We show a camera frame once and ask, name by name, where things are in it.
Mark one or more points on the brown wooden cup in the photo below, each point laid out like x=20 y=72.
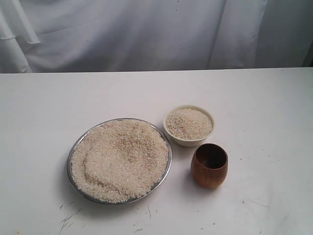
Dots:
x=209 y=165

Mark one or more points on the rice in cream bowl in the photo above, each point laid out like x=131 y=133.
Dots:
x=188 y=124

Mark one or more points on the small cream bowl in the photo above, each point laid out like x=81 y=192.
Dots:
x=185 y=142

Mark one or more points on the beige grain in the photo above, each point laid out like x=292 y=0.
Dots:
x=119 y=161

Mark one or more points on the large metal rice plate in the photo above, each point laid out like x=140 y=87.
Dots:
x=73 y=156

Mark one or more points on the white backdrop curtain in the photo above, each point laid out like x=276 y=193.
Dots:
x=153 y=35

